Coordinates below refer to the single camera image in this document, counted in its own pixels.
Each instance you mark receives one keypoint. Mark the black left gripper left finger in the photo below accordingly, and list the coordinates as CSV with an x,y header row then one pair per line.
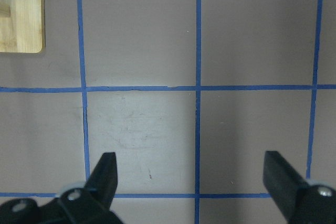
x,y
88,204

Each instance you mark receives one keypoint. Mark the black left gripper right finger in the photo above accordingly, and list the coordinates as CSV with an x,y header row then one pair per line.
x,y
298,199

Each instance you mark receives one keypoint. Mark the wooden cup holder tree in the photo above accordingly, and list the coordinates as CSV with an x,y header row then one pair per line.
x,y
22,26

